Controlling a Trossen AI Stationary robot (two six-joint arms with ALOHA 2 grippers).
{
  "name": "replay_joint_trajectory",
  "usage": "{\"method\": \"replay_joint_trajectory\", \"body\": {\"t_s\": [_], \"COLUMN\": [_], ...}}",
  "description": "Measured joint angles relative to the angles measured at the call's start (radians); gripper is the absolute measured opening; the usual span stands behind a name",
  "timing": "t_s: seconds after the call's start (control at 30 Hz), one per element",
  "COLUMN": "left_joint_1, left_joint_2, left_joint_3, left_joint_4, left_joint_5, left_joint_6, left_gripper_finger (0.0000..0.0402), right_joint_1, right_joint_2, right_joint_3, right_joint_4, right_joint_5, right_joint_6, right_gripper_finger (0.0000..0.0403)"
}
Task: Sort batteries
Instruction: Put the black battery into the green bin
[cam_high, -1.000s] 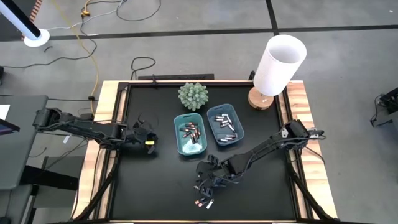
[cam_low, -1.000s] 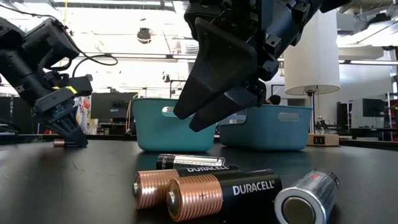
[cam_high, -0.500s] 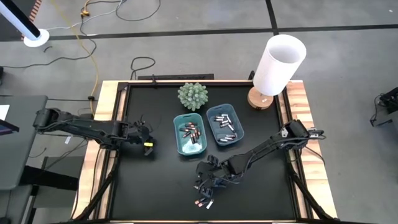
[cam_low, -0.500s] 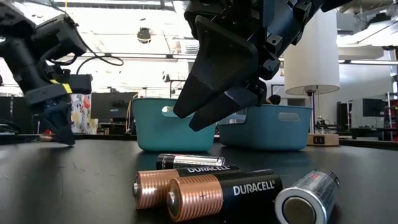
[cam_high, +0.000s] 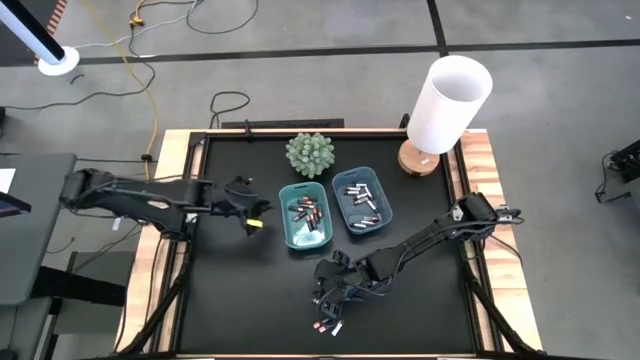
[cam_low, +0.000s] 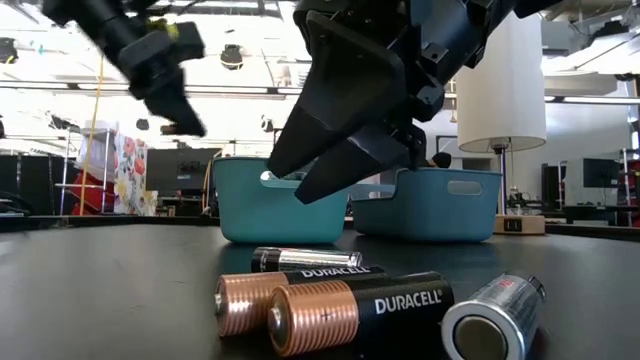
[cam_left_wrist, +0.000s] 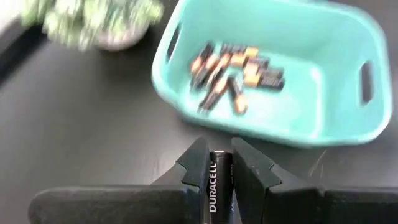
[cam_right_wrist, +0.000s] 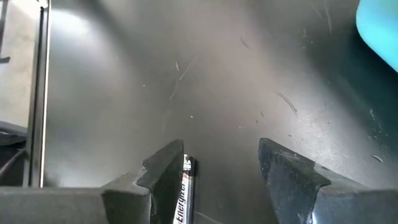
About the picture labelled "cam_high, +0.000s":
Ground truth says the black cable loop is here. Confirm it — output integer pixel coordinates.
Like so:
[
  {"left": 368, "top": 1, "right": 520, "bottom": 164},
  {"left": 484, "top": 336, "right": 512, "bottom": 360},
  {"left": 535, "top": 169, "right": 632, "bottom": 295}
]
[{"left": 208, "top": 90, "right": 252, "bottom": 130}]

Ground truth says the white pole round base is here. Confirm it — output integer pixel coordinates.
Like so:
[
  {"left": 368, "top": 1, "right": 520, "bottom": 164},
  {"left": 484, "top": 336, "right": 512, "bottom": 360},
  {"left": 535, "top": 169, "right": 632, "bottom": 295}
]
[{"left": 0, "top": 0, "right": 82, "bottom": 78}]

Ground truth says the yellow extension cord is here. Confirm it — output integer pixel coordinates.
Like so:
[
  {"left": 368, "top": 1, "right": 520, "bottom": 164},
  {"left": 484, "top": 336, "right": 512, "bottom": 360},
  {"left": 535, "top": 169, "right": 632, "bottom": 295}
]
[{"left": 79, "top": 0, "right": 161, "bottom": 182}]

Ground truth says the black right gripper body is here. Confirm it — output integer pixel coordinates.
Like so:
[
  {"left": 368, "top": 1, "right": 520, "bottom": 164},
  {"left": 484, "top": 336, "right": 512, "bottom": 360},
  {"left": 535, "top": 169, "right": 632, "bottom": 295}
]
[{"left": 312, "top": 259, "right": 390, "bottom": 302}]

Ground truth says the white paper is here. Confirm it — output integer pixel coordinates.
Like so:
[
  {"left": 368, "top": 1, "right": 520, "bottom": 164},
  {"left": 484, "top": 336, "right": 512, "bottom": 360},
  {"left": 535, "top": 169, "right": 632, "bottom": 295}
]
[{"left": 0, "top": 167, "right": 17, "bottom": 195}]

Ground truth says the silver mounting plate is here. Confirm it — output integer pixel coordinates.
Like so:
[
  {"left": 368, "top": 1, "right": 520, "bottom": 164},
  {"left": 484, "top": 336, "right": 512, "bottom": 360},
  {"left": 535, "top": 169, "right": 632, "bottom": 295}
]
[{"left": 451, "top": 203, "right": 522, "bottom": 222}]

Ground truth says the black floor device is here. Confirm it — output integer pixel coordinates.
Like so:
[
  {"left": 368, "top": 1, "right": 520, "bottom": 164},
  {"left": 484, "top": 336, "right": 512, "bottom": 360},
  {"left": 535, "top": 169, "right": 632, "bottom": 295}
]
[{"left": 593, "top": 138, "right": 640, "bottom": 205}]

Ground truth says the blue plastic bin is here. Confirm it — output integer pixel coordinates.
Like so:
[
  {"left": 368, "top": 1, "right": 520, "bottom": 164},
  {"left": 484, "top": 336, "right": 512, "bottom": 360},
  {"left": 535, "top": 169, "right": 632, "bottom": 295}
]
[{"left": 331, "top": 165, "right": 395, "bottom": 236}]

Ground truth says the black power strip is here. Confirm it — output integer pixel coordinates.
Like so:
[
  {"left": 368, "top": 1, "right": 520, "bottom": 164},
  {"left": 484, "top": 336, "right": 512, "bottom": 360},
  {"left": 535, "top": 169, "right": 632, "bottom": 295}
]
[{"left": 220, "top": 117, "right": 346, "bottom": 131}]

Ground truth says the teal plastic bin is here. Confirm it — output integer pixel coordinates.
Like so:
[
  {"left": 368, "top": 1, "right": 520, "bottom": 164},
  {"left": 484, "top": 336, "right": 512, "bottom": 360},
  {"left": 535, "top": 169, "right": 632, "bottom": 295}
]
[{"left": 278, "top": 180, "right": 335, "bottom": 251}]

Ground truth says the white shade wooden base lamp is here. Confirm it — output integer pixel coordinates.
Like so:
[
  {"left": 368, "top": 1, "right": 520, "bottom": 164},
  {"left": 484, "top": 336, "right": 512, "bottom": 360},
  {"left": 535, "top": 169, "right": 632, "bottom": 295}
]
[{"left": 397, "top": 54, "right": 495, "bottom": 178}]

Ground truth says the dark tablet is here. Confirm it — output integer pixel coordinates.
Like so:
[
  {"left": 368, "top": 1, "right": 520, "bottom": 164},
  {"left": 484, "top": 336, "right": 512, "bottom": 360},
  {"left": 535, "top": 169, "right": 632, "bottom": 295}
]
[{"left": 0, "top": 191, "right": 33, "bottom": 219}]

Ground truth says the green succulent in patterned pot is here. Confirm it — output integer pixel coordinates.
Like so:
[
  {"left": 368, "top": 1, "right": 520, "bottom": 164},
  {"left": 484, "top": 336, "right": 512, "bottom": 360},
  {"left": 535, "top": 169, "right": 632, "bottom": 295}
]
[{"left": 285, "top": 131, "right": 337, "bottom": 180}]

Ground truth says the grey desk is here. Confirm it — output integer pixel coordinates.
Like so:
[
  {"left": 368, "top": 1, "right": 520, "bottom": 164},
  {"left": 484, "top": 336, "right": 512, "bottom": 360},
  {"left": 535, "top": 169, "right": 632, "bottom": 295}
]
[{"left": 0, "top": 152, "right": 79, "bottom": 307}]

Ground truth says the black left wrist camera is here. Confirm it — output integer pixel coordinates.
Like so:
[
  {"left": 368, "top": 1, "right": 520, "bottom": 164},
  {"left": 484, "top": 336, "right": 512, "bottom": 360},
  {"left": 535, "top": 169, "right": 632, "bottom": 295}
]
[{"left": 225, "top": 174, "right": 254, "bottom": 195}]

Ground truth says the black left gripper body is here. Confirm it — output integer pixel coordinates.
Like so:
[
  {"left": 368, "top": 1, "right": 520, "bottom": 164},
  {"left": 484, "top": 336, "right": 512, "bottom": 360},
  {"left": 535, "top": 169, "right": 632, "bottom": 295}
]
[{"left": 209, "top": 183, "right": 257, "bottom": 224}]

